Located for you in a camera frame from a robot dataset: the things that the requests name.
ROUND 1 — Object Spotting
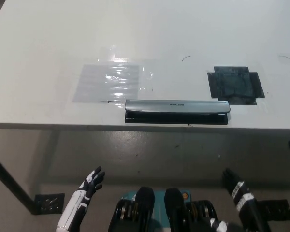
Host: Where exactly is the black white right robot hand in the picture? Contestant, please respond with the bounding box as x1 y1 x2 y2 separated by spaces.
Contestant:
209 168 273 232

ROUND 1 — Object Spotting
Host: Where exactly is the grey translucent plastic sheet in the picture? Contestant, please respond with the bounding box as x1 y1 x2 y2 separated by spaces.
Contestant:
72 63 140 104

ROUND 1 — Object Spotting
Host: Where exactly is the black tape patch on table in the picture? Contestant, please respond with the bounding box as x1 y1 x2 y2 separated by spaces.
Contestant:
206 66 266 105

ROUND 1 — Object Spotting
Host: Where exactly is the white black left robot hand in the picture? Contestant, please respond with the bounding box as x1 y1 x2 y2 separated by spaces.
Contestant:
56 165 106 232

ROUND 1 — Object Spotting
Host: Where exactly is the clear glossy tape film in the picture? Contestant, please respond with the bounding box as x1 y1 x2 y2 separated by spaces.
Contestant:
96 44 156 93

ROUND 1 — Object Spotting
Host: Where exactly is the black metal table leg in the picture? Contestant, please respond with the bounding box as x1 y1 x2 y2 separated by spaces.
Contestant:
0 150 37 216

